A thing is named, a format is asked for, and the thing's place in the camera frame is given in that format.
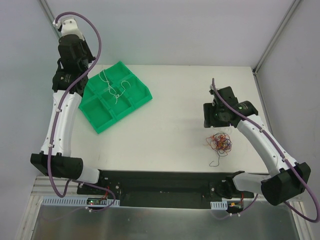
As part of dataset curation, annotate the white wire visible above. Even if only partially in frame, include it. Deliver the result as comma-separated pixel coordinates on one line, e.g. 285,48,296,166
98,69,133,106

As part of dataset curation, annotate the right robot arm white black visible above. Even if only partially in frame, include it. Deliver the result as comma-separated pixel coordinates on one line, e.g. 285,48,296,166
203,86,311,206

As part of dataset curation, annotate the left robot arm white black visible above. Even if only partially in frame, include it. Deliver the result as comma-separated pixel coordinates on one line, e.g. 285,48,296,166
30,34,106,195

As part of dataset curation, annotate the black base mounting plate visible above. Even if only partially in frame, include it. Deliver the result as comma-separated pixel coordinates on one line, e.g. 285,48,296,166
77,170,254,209

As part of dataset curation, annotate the green compartment tray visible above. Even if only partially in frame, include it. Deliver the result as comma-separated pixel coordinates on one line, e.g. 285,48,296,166
79,61,153,134

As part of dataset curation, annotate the purple wire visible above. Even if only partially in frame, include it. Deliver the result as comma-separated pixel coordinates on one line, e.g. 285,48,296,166
212,134,234,158

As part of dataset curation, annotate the black wire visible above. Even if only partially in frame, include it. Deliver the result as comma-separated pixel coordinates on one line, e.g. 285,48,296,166
208,149,222,168

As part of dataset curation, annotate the right white cable duct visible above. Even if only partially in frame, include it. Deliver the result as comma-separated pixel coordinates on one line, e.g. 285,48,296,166
210,200,228,211

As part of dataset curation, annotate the white cable duct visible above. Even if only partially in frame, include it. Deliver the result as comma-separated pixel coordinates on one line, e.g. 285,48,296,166
210,200,228,211
42,196,120,208

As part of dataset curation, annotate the right aluminium frame post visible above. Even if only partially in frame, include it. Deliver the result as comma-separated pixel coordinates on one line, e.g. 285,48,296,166
252,0,303,76

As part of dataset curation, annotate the aluminium frame post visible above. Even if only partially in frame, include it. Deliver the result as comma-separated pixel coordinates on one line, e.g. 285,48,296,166
252,0,303,76
37,0,61,39

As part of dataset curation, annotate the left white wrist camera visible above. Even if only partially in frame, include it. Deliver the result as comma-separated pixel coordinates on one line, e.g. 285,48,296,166
52,17,85,41

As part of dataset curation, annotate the left white cable duct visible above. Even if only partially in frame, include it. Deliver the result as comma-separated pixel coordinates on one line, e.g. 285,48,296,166
42,196,120,208

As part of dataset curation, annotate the left aluminium frame post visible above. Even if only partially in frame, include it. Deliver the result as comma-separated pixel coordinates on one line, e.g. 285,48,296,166
37,0,61,39

